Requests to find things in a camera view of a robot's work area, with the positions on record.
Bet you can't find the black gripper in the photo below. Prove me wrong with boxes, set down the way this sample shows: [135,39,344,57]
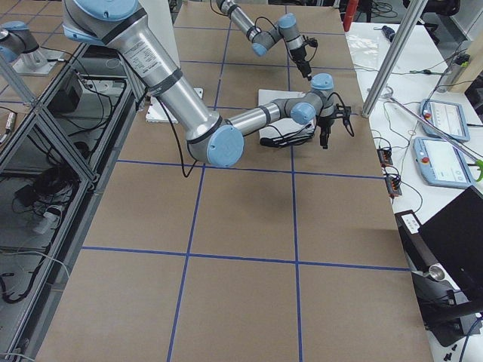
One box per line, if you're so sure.
[288,35,318,81]
[316,116,334,149]

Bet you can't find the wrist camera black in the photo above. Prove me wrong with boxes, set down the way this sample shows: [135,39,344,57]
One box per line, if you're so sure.
[334,104,355,137]

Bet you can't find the upper teach pendant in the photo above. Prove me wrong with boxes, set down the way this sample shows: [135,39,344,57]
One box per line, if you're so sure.
[420,99,470,142]

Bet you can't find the aluminium frame post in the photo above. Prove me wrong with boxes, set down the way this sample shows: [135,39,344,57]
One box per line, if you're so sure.
[361,0,428,118]

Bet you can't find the lower teach pendant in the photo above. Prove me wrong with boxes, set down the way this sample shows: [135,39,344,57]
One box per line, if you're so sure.
[413,137,475,189]

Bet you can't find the red fire extinguisher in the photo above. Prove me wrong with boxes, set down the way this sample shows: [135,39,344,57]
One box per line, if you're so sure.
[343,0,358,32]

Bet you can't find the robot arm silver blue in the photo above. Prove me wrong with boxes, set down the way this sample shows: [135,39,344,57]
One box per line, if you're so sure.
[216,0,318,81]
[63,1,335,167]

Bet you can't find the teach pendant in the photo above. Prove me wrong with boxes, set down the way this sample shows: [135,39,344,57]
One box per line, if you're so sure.
[413,137,475,189]
[420,99,470,142]

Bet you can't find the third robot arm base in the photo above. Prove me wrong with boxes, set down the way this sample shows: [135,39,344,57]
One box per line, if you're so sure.
[1,21,64,75]

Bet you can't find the clear plastic sheet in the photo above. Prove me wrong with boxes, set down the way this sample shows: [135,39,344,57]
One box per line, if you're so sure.
[346,33,381,70]

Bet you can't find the grey t-shirt with cartoon print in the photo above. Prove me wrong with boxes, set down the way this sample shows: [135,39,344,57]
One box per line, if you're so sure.
[257,88,318,141]

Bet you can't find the black monitor stand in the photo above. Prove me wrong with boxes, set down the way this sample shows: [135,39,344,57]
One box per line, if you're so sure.
[395,210,482,347]

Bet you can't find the black laptop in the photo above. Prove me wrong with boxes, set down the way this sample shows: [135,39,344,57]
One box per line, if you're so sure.
[419,186,482,300]

